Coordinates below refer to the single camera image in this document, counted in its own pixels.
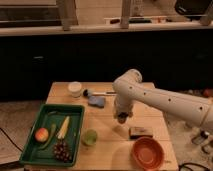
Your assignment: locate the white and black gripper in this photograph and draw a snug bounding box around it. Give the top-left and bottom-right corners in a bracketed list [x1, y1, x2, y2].
[114, 109, 133, 124]

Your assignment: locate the green translucent cup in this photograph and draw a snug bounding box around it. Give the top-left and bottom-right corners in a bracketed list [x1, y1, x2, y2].
[82, 129, 98, 146]

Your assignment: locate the white plastic cup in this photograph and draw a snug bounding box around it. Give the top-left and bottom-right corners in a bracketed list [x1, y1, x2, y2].
[68, 81, 82, 98]

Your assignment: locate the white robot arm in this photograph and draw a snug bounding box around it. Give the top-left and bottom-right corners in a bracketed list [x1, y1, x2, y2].
[113, 69, 213, 134]

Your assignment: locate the small dark wooden block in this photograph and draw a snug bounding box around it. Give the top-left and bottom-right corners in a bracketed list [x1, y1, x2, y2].
[129, 127, 153, 139]

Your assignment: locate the orange plastic bowl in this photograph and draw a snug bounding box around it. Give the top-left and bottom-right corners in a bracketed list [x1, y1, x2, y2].
[131, 137, 164, 171]

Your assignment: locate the yellow corn cob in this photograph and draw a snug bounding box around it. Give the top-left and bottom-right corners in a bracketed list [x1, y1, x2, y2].
[57, 116, 70, 139]

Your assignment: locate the green bean pod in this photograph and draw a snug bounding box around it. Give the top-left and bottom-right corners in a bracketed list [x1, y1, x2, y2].
[39, 124, 57, 150]

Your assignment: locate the green plastic tray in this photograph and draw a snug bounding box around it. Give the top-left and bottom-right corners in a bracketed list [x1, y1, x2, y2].
[19, 104, 84, 167]

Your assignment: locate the dark purple grape bunch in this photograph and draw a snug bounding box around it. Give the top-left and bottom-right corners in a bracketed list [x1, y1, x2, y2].
[53, 140, 72, 162]

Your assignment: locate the red yellow apple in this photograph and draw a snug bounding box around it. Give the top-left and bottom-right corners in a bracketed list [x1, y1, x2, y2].
[35, 128, 49, 143]

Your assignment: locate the black cable on floor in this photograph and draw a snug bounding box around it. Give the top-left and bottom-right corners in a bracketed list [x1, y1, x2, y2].
[0, 127, 24, 153]

